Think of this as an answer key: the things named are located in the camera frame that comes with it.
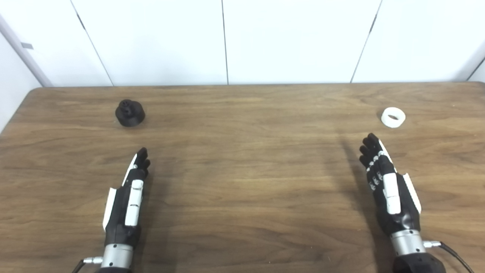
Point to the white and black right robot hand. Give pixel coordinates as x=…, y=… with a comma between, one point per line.
x=398, y=212

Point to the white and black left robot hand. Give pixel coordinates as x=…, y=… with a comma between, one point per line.
x=121, y=212

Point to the round black plastic part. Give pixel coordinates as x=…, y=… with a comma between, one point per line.
x=130, y=115

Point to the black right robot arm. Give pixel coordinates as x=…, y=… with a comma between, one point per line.
x=409, y=244

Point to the small grey wall tag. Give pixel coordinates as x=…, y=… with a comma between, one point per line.
x=27, y=46

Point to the grey wall corner post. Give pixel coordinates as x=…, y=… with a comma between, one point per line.
x=22, y=47

